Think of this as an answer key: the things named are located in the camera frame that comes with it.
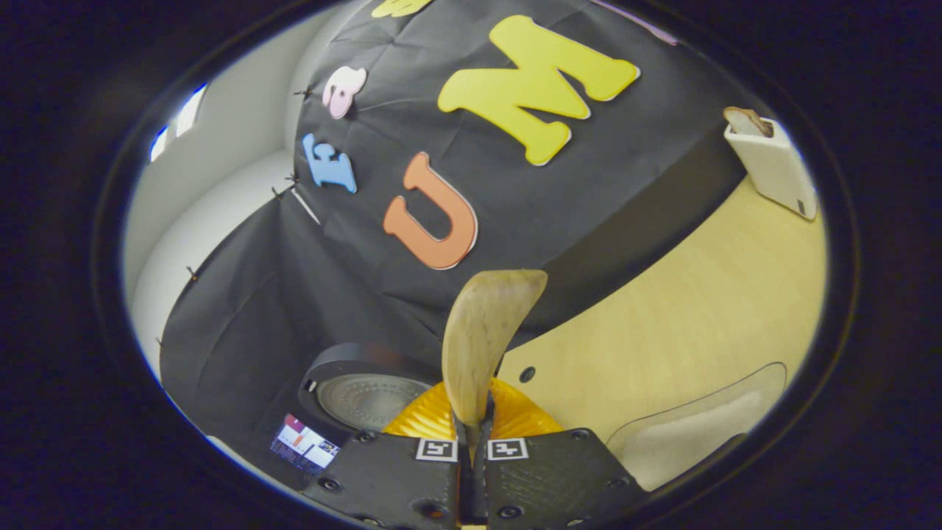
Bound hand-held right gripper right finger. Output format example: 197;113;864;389
471;377;648;530

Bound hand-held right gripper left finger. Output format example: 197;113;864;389
303;379;472;530

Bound silver black rice cooker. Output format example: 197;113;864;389
298;342;442;442

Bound wooden spoon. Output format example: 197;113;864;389
442;269;549;431

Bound white rice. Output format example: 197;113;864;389
633;390;768;492

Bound computer monitor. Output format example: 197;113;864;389
270;414;341;473

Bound black backdrop cloth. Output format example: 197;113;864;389
158;0;766;487

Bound white toaster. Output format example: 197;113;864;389
723;116;819;222

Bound toasted bread slice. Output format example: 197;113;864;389
723;107;773;139

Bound ceiling light panel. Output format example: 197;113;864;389
149;83;209;164

